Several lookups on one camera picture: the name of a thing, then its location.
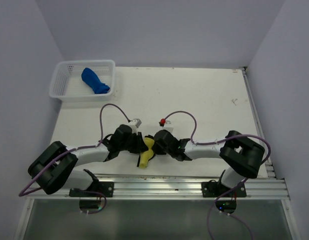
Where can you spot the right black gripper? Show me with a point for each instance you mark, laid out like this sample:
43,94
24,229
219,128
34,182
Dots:
156,150

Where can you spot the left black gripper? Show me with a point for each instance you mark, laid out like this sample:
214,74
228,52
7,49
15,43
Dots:
140,145

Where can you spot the yellow and black towel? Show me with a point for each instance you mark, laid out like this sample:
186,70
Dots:
147,155

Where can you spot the blue towel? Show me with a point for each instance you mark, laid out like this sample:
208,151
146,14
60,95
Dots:
90,78

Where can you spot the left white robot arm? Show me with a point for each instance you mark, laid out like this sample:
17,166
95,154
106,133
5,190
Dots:
55,168

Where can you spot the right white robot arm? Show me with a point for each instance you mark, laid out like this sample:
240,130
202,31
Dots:
243,155

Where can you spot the white plastic basket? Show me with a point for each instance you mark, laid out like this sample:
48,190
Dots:
67,84

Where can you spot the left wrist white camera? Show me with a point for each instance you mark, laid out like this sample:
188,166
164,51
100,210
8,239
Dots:
134,124

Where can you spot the aluminium mounting rail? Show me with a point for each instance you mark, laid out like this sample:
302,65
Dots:
178,188

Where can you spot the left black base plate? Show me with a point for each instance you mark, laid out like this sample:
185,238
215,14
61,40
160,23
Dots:
104,187

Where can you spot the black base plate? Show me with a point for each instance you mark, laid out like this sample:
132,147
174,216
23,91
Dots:
104,187
213,189

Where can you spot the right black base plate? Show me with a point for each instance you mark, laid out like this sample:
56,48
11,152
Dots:
213,189

